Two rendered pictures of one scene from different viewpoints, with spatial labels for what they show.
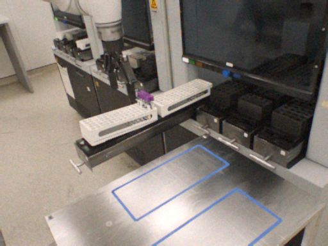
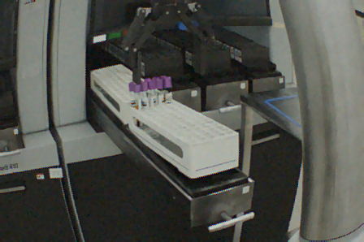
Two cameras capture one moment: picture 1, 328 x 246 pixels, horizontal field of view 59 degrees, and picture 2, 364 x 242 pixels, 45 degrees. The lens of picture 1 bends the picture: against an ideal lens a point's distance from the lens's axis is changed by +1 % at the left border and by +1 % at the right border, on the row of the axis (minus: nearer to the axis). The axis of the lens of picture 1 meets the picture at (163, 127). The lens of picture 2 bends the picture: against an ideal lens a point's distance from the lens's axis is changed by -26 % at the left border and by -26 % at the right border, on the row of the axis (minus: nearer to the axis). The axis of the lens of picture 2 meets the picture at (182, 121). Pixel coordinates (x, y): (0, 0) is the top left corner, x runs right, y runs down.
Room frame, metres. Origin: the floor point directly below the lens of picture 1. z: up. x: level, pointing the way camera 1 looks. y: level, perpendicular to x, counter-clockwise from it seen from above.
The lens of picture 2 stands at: (0.84, 1.20, 1.31)
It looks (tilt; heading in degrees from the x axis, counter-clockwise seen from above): 22 degrees down; 278
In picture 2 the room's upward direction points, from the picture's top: 1 degrees counter-clockwise
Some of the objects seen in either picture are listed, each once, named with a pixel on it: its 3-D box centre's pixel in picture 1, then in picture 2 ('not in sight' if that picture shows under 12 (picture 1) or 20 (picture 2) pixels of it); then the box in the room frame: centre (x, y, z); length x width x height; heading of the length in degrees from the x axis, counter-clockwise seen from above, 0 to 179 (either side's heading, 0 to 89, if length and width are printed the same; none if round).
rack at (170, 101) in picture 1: (181, 97); (122, 92); (1.16, -0.10, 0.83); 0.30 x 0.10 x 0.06; 124
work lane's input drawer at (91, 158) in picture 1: (150, 123); (151, 140); (1.06, 0.05, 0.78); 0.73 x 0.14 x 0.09; 124
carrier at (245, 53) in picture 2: (287, 123); (254, 56); (0.84, -0.43, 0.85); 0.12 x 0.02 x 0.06; 33
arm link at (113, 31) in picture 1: (110, 29); not in sight; (1.01, 0.14, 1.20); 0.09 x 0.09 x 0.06
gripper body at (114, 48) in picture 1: (114, 50); (169, 3); (1.01, 0.14, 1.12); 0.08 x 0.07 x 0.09; 34
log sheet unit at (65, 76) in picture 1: (65, 81); not in sight; (2.62, 0.88, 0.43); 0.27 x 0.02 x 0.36; 34
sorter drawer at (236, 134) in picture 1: (284, 103); (175, 62); (1.09, -0.54, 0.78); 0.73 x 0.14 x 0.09; 124
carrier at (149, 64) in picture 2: (221, 97); (162, 66); (1.09, -0.26, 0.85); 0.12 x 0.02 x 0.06; 34
